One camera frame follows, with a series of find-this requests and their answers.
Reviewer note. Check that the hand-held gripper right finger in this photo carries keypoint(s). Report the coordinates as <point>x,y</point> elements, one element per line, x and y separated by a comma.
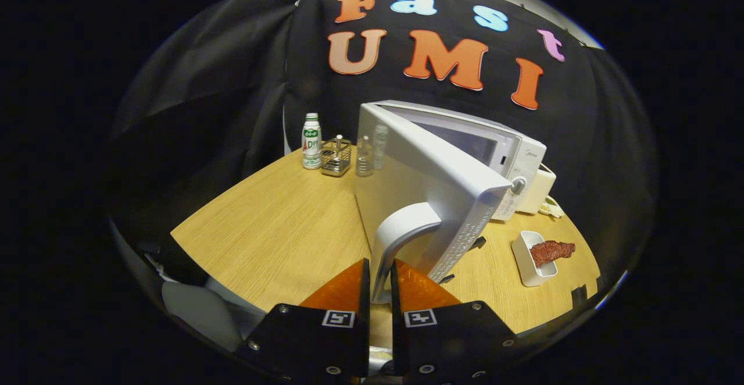
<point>395,292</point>

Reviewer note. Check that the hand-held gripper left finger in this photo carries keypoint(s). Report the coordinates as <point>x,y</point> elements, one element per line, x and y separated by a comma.
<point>365,292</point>

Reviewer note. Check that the white microwave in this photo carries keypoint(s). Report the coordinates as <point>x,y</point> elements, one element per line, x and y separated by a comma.
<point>418,170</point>

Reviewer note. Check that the red meat piece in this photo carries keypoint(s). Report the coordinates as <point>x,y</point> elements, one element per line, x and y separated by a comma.
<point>552,251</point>

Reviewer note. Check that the clear glass shaker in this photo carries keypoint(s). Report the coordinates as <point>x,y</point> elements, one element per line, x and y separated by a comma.
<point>364,161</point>

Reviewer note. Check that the white rectangular dish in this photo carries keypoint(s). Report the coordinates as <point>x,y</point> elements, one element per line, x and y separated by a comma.
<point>526,271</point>

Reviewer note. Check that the white bottle green label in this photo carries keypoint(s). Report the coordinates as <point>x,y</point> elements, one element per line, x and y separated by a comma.
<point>311,146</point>

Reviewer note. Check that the pale grey chair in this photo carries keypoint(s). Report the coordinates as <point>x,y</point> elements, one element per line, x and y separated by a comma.
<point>200,312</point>

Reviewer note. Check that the cream box appliance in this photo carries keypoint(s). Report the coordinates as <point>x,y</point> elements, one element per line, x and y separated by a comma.
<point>535,190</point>

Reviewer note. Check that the large black tape strip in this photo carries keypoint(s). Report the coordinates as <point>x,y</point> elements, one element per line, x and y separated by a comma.
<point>579,298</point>

